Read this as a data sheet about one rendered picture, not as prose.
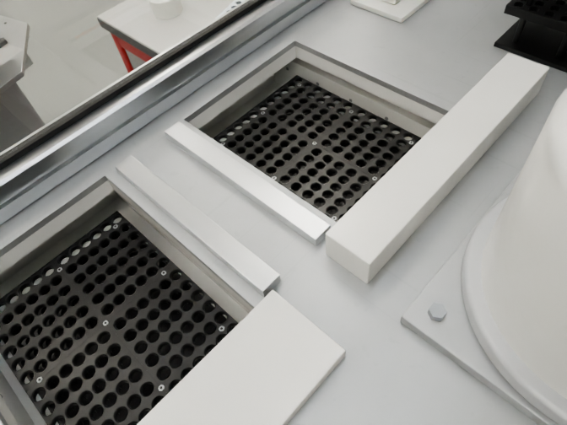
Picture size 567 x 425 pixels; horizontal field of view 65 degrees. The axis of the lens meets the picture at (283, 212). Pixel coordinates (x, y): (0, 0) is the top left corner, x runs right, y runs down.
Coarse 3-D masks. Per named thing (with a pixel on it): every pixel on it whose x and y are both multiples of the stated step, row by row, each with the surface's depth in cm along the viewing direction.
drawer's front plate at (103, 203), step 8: (112, 192) 61; (104, 200) 61; (112, 200) 62; (96, 208) 61; (80, 216) 59; (88, 216) 60; (72, 224) 59; (80, 224) 60; (64, 232) 59; (48, 240) 58; (56, 240) 59; (40, 248) 57; (48, 248) 58; (24, 256) 56; (32, 256) 57; (16, 264) 56; (24, 264) 57; (8, 272) 56; (16, 272) 57; (0, 280) 56
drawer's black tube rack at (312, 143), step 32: (288, 96) 62; (320, 96) 61; (256, 128) 63; (288, 128) 58; (320, 128) 58; (352, 128) 57; (384, 128) 57; (256, 160) 55; (288, 160) 55; (320, 160) 54; (352, 160) 54; (384, 160) 53; (320, 192) 51; (352, 192) 51
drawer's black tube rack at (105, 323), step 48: (144, 240) 50; (48, 288) 51; (96, 288) 47; (144, 288) 46; (192, 288) 46; (0, 336) 45; (48, 336) 44; (96, 336) 44; (144, 336) 43; (192, 336) 43; (48, 384) 42; (96, 384) 41; (144, 384) 40
